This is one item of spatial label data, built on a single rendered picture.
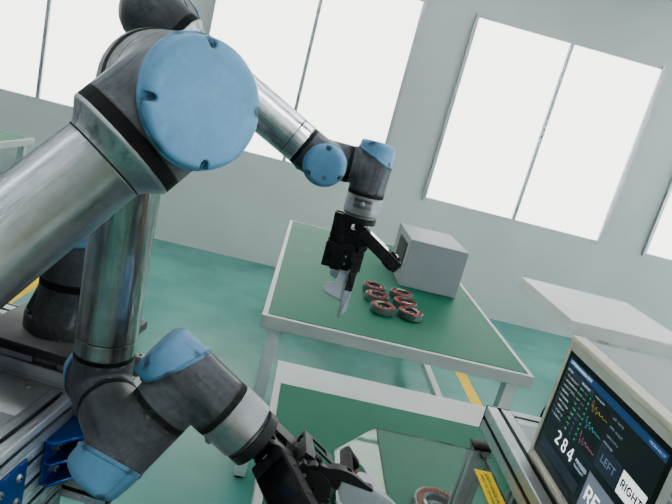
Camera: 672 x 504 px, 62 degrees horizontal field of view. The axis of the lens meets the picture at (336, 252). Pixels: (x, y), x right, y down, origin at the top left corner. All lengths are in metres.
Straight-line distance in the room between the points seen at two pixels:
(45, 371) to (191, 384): 0.54
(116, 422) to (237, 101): 0.37
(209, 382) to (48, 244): 0.24
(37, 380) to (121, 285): 0.50
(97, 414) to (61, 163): 0.31
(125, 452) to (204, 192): 4.73
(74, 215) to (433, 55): 4.86
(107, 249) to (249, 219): 4.63
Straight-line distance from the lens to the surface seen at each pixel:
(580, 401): 0.87
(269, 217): 5.28
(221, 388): 0.67
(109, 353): 0.75
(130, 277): 0.71
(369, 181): 1.12
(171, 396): 0.66
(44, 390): 1.16
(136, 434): 0.68
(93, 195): 0.53
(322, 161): 0.97
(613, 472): 0.79
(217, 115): 0.52
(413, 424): 1.71
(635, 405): 0.77
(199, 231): 5.41
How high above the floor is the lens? 1.54
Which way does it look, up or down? 14 degrees down
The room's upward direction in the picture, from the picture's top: 15 degrees clockwise
